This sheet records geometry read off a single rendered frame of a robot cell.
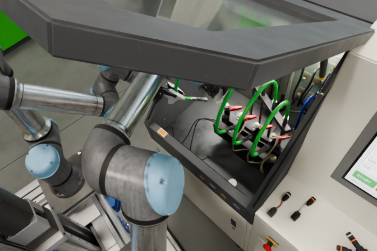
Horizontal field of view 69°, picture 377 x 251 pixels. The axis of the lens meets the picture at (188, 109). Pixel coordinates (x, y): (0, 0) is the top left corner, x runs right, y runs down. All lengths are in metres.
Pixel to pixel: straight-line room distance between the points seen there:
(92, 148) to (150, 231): 0.22
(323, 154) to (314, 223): 0.27
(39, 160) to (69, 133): 1.76
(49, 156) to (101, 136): 0.53
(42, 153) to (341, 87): 1.04
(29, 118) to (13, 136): 2.11
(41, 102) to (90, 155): 0.35
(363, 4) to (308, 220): 0.79
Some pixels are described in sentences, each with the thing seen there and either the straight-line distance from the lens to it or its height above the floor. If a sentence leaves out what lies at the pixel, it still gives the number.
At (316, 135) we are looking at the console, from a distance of 1.05.
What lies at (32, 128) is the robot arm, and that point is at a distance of 1.18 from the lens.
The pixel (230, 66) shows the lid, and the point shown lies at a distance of 0.31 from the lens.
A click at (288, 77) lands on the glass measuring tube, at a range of 1.28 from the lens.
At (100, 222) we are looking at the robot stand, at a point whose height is 0.95.
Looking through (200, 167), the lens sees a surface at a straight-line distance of 1.27.
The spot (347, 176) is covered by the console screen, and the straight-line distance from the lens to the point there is 1.10.
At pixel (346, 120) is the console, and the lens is 0.97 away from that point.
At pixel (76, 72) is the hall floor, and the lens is 3.45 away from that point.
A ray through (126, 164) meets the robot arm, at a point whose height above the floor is 1.63.
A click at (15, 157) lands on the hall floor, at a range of 3.08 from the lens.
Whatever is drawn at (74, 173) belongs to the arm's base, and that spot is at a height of 1.11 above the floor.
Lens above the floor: 2.11
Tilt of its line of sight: 53 degrees down
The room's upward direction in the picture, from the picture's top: 13 degrees counter-clockwise
